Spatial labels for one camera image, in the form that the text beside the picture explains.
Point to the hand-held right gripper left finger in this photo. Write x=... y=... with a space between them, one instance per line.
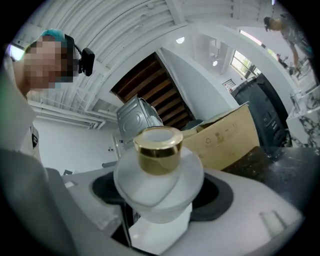
x=45 y=212

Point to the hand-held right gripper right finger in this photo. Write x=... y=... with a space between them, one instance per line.
x=237 y=225

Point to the frosted bottle with gold cap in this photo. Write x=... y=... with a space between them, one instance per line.
x=155 y=190

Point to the black marble vanity counter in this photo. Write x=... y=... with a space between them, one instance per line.
x=287 y=175

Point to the brown cardboard box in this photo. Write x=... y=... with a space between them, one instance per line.
x=225 y=142

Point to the person's light shirt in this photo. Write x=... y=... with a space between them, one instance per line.
x=15 y=120

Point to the black cabinet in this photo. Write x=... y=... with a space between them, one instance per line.
x=262 y=107

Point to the white marble cabinet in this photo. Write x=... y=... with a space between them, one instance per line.
x=305 y=125

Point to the grey metal washing machine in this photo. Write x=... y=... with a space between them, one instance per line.
x=135 y=120

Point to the person's head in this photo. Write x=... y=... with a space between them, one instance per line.
x=42 y=67

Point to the teal head cap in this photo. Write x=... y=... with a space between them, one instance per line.
x=55 y=35

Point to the round ceiling light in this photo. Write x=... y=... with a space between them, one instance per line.
x=180 y=40

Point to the black head-mounted camera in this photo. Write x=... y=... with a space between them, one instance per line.
x=87 y=62

